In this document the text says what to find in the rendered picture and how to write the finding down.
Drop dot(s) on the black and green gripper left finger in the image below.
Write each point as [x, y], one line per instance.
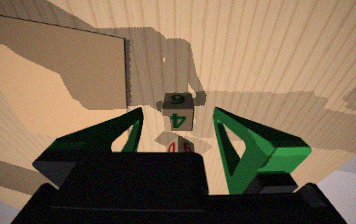
[100, 137]

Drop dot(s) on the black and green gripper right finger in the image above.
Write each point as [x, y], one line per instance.
[268, 151]

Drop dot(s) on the tan flat mat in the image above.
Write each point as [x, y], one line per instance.
[59, 80]

